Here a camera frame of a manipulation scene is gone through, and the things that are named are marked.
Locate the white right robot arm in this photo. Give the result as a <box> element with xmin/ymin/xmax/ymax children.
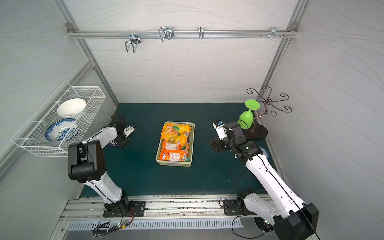
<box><xmin>209</xmin><ymin>120</ymin><xmax>319</xmax><ymax>240</ymax></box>

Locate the small blue patterned dish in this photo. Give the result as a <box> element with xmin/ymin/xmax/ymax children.
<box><xmin>260</xmin><ymin>146</ymin><xmax>270</xmax><ymax>160</ymax></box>

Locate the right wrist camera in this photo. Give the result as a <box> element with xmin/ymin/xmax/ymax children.
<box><xmin>213</xmin><ymin>119</ymin><xmax>227</xmax><ymax>141</ymax></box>

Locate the blue patterned ceramic bowl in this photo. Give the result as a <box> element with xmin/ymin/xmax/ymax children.
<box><xmin>45</xmin><ymin>119</ymin><xmax>78</xmax><ymax>142</ymax></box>

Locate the metal glass holder stand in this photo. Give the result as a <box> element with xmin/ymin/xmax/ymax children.
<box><xmin>243</xmin><ymin>86</ymin><xmax>293</xmax><ymax>139</ymax></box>

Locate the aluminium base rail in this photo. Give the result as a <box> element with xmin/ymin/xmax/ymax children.
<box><xmin>59</xmin><ymin>194</ymin><xmax>271</xmax><ymax>221</ymax></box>

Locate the white wire wall basket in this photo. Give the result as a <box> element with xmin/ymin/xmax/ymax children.
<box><xmin>10</xmin><ymin>81</ymin><xmax>106</xmax><ymax>157</ymax></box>

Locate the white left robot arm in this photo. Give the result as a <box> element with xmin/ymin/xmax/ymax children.
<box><xmin>68</xmin><ymin>115</ymin><xmax>130</xmax><ymax>216</ymax></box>

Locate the metal hook right end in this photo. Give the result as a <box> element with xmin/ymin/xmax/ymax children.
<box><xmin>260</xmin><ymin>27</ymin><xmax>286</xmax><ymax>39</ymax></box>

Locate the green plastic wine glass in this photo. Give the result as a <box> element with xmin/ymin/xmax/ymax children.
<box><xmin>237</xmin><ymin>100</ymin><xmax>260</xmax><ymax>130</ymax></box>

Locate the aluminium top rail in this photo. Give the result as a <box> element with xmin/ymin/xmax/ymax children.
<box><xmin>68</xmin><ymin>29</ymin><xmax>299</xmax><ymax>40</ymax></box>

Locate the metal double hook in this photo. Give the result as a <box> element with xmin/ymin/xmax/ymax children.
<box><xmin>125</xmin><ymin>32</ymin><xmax>141</xmax><ymax>53</ymax></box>

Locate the orange fruits candy bag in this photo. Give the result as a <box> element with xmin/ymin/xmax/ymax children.
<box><xmin>158</xmin><ymin>142</ymin><xmax>190</xmax><ymax>162</ymax></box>

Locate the metal hook centre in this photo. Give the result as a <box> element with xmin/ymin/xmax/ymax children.
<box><xmin>158</xmin><ymin>27</ymin><xmax>175</xmax><ymax>42</ymax></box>

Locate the white ceramic bowl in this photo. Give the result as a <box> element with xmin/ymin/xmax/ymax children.
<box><xmin>57</xmin><ymin>98</ymin><xmax>87</xmax><ymax>119</ymax></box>

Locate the yellow orange candy bag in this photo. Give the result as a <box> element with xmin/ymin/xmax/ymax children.
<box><xmin>161</xmin><ymin>123</ymin><xmax>191</xmax><ymax>147</ymax></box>

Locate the small metal hook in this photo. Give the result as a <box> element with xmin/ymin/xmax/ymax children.
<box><xmin>198</xmin><ymin>27</ymin><xmax>204</xmax><ymax>39</ymax></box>

